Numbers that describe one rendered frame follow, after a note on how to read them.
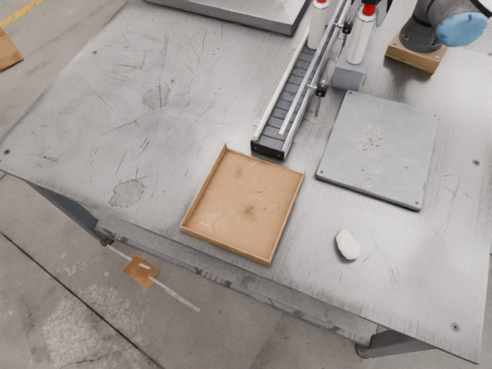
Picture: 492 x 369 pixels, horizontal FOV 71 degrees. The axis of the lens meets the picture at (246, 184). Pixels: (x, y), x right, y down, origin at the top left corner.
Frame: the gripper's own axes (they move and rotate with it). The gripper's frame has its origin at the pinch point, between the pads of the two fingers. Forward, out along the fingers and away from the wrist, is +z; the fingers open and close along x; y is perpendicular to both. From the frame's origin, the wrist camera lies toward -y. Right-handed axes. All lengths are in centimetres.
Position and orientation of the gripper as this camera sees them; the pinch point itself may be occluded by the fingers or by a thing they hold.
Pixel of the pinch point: (364, 22)
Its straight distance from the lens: 116.9
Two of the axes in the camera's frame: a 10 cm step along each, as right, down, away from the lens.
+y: 3.9, -8.2, 4.3
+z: 0.4, 4.8, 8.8
